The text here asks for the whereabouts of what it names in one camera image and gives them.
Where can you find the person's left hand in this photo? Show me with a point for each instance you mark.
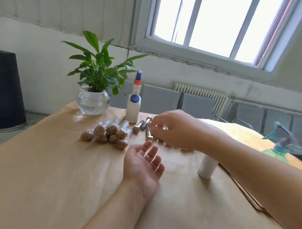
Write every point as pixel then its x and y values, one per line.
pixel 141 170

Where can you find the person's right hand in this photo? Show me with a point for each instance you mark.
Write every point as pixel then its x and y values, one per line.
pixel 179 130

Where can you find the pile of steel bolts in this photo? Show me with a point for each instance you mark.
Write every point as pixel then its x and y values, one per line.
pixel 141 126

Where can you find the white cling film roll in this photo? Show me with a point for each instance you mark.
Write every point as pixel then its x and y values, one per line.
pixel 207 166

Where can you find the steel hex bolt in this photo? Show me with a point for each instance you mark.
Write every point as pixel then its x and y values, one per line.
pixel 87 135

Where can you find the stack of brown paper sheets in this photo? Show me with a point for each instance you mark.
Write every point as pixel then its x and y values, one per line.
pixel 245 191

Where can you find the green spray bottle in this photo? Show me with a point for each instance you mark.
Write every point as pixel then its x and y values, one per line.
pixel 282 144

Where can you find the person's left forearm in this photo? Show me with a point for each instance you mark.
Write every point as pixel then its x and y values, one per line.
pixel 118 212

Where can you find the person's right forearm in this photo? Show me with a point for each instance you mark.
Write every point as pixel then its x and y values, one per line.
pixel 255 174

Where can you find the grey chair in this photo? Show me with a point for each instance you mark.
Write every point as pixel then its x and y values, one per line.
pixel 198 106
pixel 118 96
pixel 249 117
pixel 160 99
pixel 283 120

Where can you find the white radiator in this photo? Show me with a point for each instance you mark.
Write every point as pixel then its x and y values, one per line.
pixel 200 92

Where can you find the white glue bottle blue cap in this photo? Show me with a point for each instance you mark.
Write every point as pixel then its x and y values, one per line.
pixel 133 101

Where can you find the round glass vase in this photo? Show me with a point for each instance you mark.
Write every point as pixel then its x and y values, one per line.
pixel 93 103

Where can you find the large brown paper table cover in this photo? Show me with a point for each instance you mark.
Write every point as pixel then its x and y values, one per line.
pixel 42 174

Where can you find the green leafy plant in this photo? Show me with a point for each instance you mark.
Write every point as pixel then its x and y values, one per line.
pixel 99 63

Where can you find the white framed window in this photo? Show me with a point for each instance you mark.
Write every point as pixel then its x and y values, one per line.
pixel 222 28

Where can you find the black trash bin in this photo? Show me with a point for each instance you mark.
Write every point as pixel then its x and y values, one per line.
pixel 12 92

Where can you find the white vertical blind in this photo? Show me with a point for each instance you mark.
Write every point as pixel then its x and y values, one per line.
pixel 66 16

